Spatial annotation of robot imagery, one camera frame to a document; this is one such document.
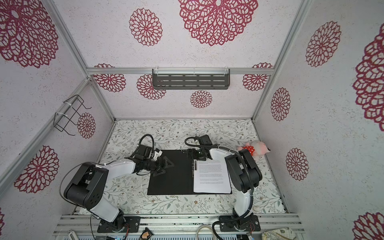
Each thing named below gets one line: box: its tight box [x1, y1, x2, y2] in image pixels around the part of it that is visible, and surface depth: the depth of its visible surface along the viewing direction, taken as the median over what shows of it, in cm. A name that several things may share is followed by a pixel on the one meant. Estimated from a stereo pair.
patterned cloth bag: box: [261, 227, 297, 240], surface depth 70 cm
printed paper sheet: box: [193, 158, 231, 194], surface depth 92 cm
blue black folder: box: [147, 149, 233, 195], surface depth 89 cm
